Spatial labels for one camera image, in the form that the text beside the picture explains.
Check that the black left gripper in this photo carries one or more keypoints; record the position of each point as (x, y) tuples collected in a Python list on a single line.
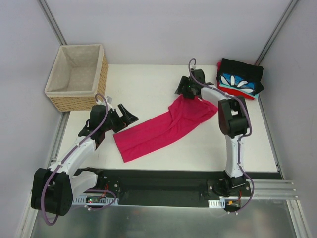
[(117, 121)]

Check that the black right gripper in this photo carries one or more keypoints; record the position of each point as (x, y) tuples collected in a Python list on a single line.
[(186, 89)]

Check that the magenta pink t-shirt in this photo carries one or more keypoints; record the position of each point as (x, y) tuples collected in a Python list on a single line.
[(183, 116)]

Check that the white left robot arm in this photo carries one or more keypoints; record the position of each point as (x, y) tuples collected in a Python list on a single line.
[(55, 187)]

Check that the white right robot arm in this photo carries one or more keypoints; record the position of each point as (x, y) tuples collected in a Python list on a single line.
[(234, 123)]

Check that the red folded t-shirt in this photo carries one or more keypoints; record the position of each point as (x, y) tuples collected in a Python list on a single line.
[(235, 92)]

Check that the black folded printed t-shirt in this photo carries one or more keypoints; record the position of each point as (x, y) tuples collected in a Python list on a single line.
[(240, 75)]

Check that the woven wicker basket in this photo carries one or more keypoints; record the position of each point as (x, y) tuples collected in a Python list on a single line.
[(79, 73)]

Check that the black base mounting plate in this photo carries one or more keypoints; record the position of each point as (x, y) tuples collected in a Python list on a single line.
[(166, 188)]

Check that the light teal folded t-shirt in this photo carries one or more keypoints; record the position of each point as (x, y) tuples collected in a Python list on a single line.
[(245, 91)]

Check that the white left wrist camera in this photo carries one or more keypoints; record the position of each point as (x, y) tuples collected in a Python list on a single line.
[(105, 101)]

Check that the left white cable duct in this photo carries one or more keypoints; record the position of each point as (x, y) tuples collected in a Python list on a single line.
[(99, 200)]

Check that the white cable duct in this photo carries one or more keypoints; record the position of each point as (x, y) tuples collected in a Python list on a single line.
[(218, 204), (99, 200)]

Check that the right white cable duct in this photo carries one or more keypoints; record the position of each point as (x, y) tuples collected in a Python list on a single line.
[(218, 204)]

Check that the aluminium frame rail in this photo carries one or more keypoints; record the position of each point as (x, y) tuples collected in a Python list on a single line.
[(268, 186)]

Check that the right aluminium corner post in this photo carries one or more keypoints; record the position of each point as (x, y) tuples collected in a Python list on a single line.
[(277, 29)]

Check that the aluminium corner post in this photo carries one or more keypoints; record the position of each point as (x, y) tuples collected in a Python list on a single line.
[(52, 21), (277, 29)]

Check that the left aluminium corner post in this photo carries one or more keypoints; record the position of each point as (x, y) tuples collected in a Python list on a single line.
[(52, 21)]

